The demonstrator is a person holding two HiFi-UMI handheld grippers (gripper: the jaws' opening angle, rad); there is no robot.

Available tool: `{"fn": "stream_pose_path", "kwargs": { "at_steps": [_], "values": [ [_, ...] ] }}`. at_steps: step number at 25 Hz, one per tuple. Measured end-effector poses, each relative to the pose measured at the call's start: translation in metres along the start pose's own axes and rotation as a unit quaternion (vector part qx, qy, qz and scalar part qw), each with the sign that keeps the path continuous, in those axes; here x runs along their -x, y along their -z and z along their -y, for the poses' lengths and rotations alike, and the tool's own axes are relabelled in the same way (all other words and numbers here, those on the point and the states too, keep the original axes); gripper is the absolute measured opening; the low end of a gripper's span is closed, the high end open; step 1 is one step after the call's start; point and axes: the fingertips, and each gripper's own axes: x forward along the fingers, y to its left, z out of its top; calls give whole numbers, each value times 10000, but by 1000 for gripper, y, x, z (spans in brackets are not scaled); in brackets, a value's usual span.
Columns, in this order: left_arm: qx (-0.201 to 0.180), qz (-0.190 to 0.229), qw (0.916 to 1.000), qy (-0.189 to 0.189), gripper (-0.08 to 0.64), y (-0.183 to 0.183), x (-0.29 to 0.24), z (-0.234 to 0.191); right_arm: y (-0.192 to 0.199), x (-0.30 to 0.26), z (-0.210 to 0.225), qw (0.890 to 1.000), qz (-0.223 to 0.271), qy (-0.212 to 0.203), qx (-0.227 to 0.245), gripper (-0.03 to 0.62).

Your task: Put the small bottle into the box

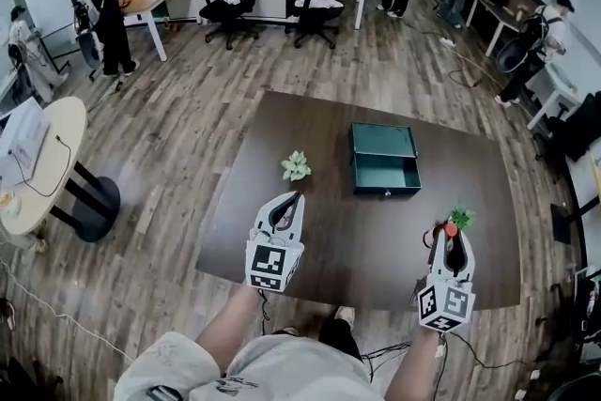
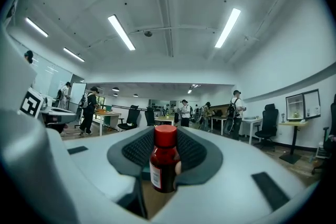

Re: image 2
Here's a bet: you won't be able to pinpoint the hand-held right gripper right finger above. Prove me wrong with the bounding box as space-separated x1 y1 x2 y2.
153 127 319 224

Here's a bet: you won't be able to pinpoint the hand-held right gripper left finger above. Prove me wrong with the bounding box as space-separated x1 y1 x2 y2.
47 125 156 220

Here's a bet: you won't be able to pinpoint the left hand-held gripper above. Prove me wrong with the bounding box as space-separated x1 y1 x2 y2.
19 87 77 124

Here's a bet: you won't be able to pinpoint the small red-capped bottle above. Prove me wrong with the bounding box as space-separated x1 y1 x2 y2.
149 124 182 194

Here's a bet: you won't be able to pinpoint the white board on stand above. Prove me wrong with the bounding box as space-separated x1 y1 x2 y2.
68 82 87 108

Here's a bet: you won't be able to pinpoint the light wooden desk white legs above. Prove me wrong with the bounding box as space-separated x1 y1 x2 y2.
154 115 176 126
94 110 123 137

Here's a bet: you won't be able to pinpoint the black office chair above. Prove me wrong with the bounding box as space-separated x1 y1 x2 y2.
311 94 336 175
144 106 156 126
254 103 279 152
117 104 141 131

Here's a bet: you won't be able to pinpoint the black metal railing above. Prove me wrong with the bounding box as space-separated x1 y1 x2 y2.
111 104 148 111

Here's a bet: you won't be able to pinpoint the ceiling tube light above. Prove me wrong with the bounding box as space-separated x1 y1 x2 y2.
107 14 136 51
62 47 86 63
25 17 49 38
214 7 242 49

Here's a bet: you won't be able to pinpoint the yellow top stand table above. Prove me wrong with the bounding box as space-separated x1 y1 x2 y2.
278 120 309 165

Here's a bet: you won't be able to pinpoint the small glass door fridge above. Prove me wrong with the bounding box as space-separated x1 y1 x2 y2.
285 88 321 121

